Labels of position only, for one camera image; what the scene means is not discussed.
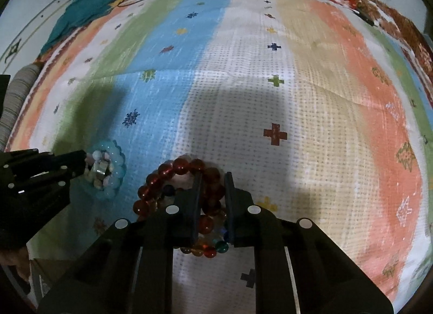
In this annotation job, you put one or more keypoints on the small black object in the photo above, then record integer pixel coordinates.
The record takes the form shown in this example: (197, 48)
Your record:
(367, 18)

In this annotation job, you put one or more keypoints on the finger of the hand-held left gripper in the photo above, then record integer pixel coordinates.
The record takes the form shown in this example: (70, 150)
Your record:
(50, 192)
(72, 161)

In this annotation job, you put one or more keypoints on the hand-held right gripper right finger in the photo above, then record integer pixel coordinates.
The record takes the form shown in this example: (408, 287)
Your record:
(228, 207)

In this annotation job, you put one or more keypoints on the white patterned cloth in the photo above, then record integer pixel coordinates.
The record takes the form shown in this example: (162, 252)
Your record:
(30, 26)

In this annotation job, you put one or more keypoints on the striped pastel blanket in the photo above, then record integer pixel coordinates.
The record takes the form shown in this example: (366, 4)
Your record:
(270, 97)

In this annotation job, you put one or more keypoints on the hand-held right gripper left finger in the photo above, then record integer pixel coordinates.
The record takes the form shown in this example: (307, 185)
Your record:
(199, 207)

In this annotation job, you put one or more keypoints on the grey striped cloth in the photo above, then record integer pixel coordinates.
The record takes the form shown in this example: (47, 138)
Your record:
(17, 94)

